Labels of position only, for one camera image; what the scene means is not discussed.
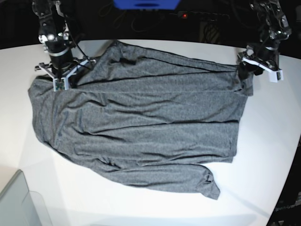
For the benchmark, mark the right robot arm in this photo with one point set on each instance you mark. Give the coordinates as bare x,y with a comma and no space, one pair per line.
57,40

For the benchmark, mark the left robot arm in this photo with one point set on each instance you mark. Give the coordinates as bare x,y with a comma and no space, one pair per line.
274,25

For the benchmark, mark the black power strip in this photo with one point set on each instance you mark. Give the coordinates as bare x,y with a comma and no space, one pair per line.
202,15

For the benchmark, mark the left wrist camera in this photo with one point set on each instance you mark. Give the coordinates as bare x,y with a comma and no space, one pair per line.
276,76

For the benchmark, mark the translucent plastic box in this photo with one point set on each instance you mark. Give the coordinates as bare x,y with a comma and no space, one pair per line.
21,207

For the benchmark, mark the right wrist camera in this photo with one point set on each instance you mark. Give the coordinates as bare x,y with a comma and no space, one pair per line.
60,84

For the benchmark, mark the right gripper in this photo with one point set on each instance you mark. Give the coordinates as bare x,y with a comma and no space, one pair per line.
63,64

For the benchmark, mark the grey long-sleeve shirt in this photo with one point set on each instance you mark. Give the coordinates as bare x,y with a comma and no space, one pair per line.
146,118

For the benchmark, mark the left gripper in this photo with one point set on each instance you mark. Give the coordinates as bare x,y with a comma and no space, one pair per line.
258,58

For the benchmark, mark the blue bin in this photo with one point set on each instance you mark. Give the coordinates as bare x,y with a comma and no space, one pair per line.
146,4

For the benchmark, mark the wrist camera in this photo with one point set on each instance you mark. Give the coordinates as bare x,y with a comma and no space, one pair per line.
60,84
276,76

